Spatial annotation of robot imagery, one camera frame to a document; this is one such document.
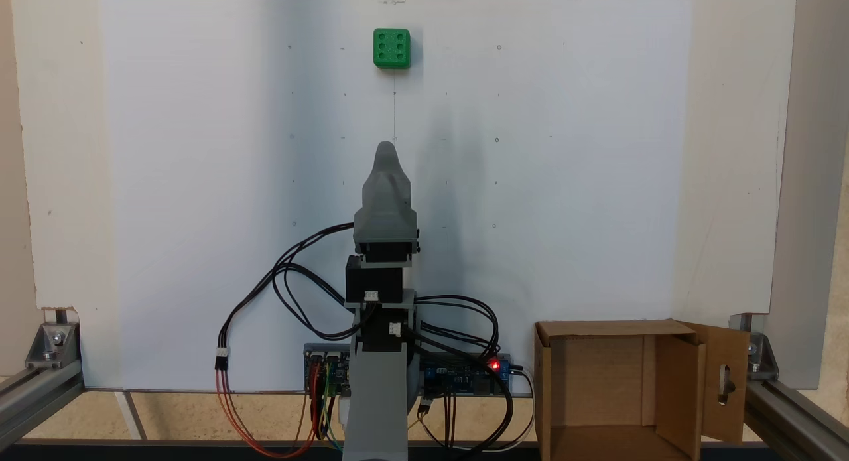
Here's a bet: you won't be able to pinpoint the black cable with white connector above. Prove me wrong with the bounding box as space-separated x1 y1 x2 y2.
214 262 362 373

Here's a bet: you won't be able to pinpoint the green jumper wire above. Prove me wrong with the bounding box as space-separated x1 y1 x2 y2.
321 380 343 452

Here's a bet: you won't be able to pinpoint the aluminium frame profile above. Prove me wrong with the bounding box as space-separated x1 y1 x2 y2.
744 375 849 461
0 362 86 450

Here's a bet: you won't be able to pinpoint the green dice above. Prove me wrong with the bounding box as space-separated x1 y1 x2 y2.
373 28 411 70

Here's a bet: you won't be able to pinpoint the orange wires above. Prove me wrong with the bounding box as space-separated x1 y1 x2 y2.
215 369 323 460

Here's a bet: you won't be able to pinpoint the metal corner bracket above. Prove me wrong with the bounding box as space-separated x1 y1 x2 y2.
730 314 778 381
25 321 81 369

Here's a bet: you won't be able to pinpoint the black board cable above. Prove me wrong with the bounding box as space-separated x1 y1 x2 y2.
403 320 516 457

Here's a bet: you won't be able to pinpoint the brown cardboard box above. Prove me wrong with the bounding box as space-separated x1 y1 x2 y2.
534 318 751 461

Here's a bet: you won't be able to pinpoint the large white paper sheet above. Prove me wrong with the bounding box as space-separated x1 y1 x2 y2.
99 0 694 393

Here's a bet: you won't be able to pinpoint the blue circuit board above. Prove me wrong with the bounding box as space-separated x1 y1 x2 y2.
304 344 513 397

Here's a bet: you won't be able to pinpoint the grey vertical frame beam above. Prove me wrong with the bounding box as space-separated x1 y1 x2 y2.
763 0 849 391

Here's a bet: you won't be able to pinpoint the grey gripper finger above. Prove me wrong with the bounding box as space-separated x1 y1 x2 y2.
358 141 416 210

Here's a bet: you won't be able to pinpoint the black elbow servo cable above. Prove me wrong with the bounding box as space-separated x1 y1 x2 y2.
401 294 502 362

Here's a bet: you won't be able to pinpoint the black wrist servo cable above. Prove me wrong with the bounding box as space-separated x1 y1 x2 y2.
272 222 372 340

